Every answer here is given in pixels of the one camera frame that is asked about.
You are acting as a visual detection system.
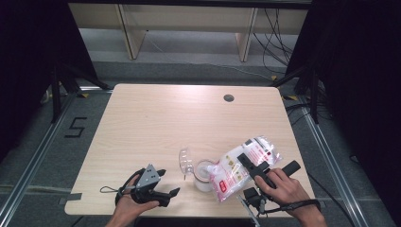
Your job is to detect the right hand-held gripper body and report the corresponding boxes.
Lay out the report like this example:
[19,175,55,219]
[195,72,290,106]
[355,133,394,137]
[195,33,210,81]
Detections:
[235,160,302,227]

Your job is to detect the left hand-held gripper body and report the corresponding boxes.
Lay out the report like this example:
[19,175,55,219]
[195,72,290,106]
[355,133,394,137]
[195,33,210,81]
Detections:
[131,163,171,208]

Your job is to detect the red and white sugar bag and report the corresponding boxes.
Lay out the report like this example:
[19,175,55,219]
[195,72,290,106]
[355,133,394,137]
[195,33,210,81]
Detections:
[207,135,283,203]

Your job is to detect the clear glass jar with lid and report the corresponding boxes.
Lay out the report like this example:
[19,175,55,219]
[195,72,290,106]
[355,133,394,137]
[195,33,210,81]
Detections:
[178,147,218,193]

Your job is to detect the person's right hand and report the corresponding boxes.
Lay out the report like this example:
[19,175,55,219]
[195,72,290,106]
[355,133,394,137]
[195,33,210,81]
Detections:
[253,167,317,218]

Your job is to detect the person's left hand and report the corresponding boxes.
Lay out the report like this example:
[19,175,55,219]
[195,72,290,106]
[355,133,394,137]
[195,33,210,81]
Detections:
[113,174,161,221]

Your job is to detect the grey tape strip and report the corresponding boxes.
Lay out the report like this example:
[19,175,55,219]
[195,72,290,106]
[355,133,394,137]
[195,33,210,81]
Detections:
[58,192,83,205]

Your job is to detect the black metal stand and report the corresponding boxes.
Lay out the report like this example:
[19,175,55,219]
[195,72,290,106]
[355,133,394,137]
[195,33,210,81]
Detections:
[269,64,322,125]
[50,62,113,125]

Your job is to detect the black curtain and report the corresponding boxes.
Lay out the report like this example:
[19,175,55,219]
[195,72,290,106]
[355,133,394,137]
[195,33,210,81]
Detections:
[0,0,99,162]
[285,0,401,226]

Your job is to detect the light wooden shelf unit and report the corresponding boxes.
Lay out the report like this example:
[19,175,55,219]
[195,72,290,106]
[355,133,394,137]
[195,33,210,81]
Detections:
[69,3,309,62]

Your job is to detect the black left gripper strap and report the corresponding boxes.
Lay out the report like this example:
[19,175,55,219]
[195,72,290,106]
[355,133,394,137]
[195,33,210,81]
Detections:
[114,167,148,206]

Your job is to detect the black gripper strap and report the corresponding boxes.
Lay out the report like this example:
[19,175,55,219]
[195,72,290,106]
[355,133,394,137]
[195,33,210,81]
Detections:
[263,199,323,217]
[114,167,148,206]

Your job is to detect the black right gripper strap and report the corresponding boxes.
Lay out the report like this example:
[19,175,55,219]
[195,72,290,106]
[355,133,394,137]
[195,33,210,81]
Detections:
[263,199,323,217]

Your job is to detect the thin grey cord loop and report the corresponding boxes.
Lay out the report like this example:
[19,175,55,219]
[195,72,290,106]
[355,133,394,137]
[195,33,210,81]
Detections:
[99,185,127,194]

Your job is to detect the thin black floor cable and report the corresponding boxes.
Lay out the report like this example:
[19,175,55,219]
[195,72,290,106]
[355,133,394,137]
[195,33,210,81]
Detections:
[306,172,357,227]

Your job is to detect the aluminium floor rail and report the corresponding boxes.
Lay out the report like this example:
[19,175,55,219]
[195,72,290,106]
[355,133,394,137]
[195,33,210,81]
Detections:
[297,97,371,227]
[0,91,78,227]

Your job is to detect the thin white floor cable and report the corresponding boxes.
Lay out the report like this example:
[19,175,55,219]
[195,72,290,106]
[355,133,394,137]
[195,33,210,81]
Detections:
[146,29,272,80]

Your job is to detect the bundle of black cables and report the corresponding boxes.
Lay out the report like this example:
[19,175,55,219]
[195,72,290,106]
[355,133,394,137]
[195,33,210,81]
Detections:
[252,8,305,76]

